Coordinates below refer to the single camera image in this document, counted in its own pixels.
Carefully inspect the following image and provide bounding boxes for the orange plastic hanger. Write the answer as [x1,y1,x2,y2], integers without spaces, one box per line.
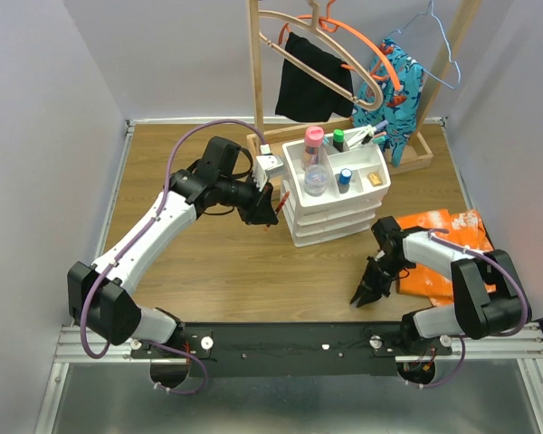
[278,0,402,97]

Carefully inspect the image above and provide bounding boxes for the red pen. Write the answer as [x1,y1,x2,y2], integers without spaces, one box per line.
[263,191,291,231]

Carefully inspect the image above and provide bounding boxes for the orange white tie-dye cloth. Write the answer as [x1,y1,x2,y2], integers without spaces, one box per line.
[395,209,494,307]

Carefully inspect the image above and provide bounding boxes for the black green highlighter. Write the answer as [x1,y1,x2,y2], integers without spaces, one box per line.
[332,128,345,153]

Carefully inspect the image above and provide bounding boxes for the pink lid pencil tube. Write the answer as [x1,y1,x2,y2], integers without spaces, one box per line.
[301,126,325,170]

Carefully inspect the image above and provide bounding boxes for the purple cap marker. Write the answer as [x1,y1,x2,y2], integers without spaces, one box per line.
[348,120,388,146]

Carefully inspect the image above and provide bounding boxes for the blue cap marker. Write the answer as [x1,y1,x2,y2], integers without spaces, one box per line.
[371,135,386,144]

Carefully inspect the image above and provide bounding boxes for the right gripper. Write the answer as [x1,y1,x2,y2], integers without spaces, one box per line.
[353,254,411,306]

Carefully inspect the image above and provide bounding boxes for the beige wooden hanger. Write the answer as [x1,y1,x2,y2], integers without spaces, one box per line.
[249,1,398,122]

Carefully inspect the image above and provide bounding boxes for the blue cap clear tube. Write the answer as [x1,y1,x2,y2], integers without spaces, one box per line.
[338,168,352,194]

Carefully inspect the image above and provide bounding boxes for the aluminium frame rails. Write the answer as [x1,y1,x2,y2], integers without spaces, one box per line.
[33,118,543,434]

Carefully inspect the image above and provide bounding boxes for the wooden clothes rack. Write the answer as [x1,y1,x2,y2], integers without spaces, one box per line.
[247,1,481,175]

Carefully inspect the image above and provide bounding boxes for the small yellow eraser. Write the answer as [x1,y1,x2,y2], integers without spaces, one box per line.
[367,172,383,186]

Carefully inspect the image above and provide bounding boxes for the white plastic drawer organizer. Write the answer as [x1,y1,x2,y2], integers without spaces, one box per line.
[281,139,391,247]

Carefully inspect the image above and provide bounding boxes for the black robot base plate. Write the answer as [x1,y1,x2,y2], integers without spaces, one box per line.
[130,321,467,390]

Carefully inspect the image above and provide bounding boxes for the black shorts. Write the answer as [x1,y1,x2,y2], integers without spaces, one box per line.
[275,33,354,123]

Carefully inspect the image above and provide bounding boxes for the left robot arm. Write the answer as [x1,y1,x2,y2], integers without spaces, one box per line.
[67,137,285,357]

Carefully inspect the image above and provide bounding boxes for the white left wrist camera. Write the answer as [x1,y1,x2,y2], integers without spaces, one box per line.
[252,144,286,191]

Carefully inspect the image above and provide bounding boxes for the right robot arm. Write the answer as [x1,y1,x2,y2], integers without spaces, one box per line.
[350,216,531,354]

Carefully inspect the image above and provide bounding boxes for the blue wire hanger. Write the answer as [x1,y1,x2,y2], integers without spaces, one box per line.
[386,1,462,90]

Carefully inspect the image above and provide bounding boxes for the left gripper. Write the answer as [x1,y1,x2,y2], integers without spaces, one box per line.
[218,171,280,226]

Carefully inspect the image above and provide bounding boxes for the blue fish print garment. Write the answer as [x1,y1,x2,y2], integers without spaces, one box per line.
[351,37,424,166]

